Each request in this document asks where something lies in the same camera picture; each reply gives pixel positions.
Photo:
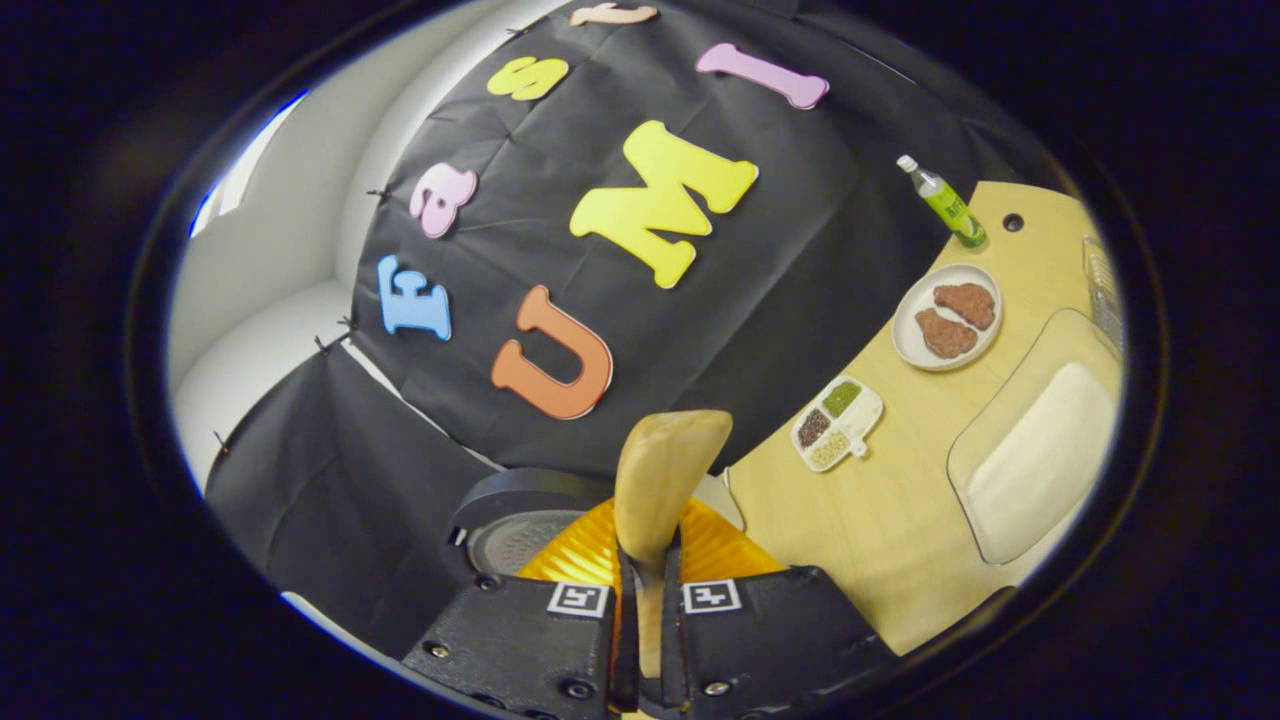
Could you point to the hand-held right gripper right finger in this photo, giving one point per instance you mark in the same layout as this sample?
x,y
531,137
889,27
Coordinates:
x,y
672,640

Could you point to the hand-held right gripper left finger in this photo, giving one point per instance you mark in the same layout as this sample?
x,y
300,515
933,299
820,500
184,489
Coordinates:
x,y
626,640

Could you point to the dark grey rice cooker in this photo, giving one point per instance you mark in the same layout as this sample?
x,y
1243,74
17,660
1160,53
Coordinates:
x,y
515,540

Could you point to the wooden spoon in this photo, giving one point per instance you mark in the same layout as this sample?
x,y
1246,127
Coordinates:
x,y
665,470

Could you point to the clear container of white rice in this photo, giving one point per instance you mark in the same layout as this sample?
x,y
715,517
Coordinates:
x,y
1040,460

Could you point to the clear chopstick holder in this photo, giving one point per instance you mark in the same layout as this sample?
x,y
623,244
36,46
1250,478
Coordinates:
x,y
1105,290

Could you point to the white divided seasoning dish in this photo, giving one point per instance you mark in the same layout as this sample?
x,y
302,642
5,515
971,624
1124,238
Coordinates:
x,y
838,424

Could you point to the black backdrop cloth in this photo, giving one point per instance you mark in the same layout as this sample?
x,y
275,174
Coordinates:
x,y
780,280

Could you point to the white round plate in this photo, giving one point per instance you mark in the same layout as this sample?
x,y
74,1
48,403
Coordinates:
x,y
912,345

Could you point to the brown meat piece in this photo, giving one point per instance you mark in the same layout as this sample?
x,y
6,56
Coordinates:
x,y
945,335
968,305

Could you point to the green tea bottle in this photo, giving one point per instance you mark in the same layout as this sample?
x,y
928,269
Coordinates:
x,y
945,205

